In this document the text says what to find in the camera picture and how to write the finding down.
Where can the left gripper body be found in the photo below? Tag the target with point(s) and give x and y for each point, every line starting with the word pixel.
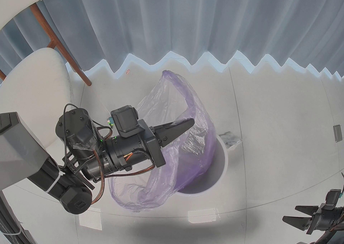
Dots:
pixel 134 149

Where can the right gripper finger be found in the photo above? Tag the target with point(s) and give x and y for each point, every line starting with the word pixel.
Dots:
pixel 309 209
pixel 301 222

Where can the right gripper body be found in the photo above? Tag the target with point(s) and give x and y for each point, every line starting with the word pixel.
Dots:
pixel 330 218

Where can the purple plastic bag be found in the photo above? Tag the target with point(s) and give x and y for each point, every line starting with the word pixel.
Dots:
pixel 199 141

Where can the clear plastic wrapper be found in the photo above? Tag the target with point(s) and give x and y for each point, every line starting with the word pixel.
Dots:
pixel 231 139

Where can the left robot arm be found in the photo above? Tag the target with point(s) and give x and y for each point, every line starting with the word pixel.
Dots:
pixel 24 146

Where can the white trash bin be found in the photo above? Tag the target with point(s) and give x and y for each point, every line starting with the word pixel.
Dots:
pixel 224 162

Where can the white cushioned wooden chair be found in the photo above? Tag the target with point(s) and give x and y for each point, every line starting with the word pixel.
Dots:
pixel 32 81

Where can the pale blue curtain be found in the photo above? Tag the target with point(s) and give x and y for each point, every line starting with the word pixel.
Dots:
pixel 188 9

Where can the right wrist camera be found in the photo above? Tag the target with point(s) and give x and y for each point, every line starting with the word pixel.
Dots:
pixel 333 197

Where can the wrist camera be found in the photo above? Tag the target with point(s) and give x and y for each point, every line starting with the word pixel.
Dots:
pixel 125 118
pixel 333 197

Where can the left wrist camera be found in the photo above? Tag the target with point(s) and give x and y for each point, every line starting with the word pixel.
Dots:
pixel 125 118

